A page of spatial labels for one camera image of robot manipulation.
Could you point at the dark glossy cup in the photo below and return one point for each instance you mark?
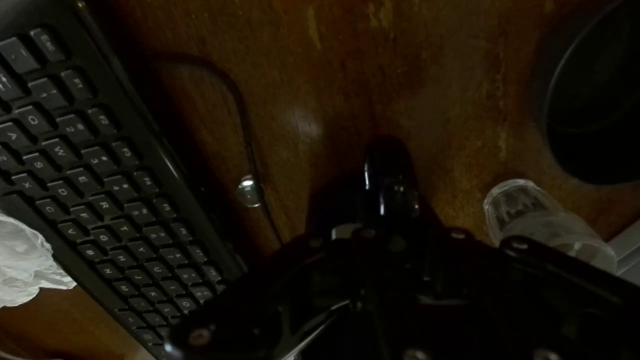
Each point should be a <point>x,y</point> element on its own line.
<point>391,171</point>

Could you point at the small shiny metal piece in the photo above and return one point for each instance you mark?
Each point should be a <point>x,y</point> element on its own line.
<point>249,192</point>

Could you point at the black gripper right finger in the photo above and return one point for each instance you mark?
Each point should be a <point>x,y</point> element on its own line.
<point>521,307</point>

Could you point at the aluminium extrusion camera stand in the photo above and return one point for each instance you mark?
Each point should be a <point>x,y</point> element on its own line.
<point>631,256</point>

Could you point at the large black round dish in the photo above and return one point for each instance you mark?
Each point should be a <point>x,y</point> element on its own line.
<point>600,80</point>

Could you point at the crumpled white tissue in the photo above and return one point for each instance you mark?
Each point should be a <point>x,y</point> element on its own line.
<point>27,261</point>

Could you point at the black computer keyboard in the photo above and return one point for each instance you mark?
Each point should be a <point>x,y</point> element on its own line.
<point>100,172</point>

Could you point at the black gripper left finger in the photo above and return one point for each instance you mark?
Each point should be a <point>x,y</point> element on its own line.
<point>280,307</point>

